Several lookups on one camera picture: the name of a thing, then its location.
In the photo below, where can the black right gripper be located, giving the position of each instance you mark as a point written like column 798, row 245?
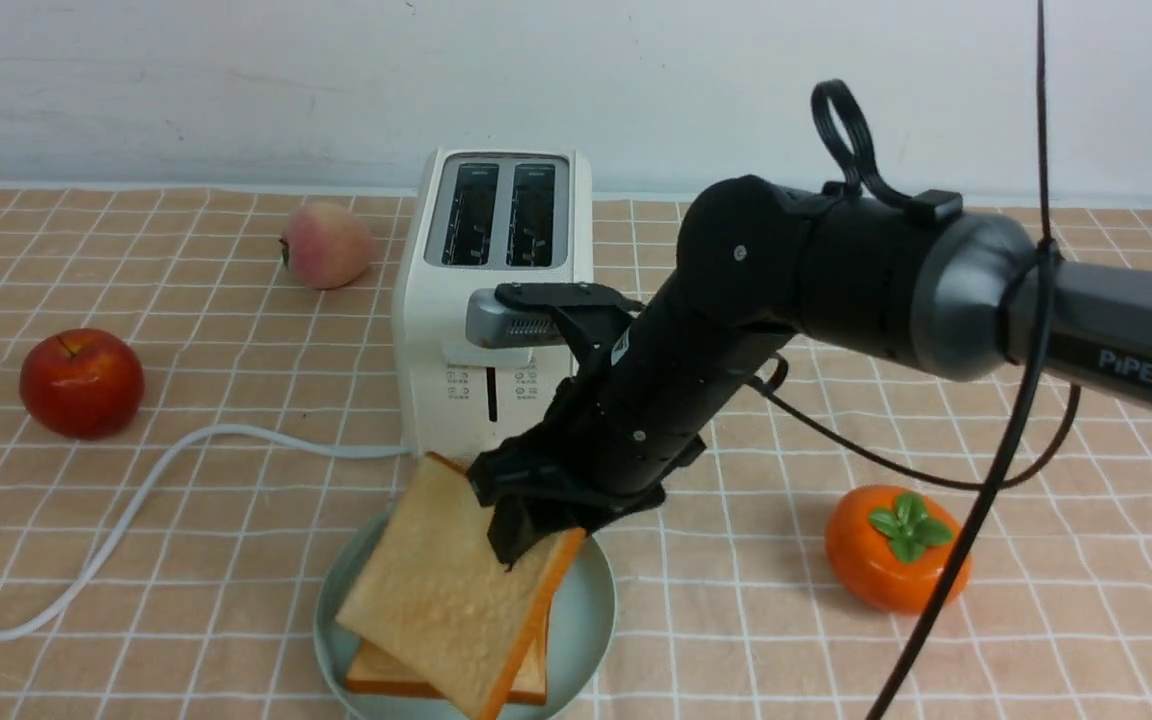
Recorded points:
column 633, row 411

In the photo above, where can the toast slice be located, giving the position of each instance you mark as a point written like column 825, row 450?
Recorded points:
column 374, row 671
column 434, row 596

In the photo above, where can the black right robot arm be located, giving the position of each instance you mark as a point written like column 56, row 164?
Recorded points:
column 757, row 265

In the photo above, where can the light green round plate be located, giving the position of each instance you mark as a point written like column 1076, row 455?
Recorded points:
column 582, row 621

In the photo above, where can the white two-slot toaster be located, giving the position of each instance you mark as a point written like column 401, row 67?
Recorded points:
column 484, row 217

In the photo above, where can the pink peach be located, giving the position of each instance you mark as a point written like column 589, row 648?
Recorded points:
column 325, row 246

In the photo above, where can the orange persimmon with leaf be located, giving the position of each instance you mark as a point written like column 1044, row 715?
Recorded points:
column 888, row 546

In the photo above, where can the checkered peach tablecloth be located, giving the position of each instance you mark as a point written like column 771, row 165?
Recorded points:
column 728, row 609

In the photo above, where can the red apple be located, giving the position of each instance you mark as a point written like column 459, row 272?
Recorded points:
column 82, row 384

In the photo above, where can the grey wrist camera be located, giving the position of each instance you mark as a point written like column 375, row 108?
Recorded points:
column 578, row 315

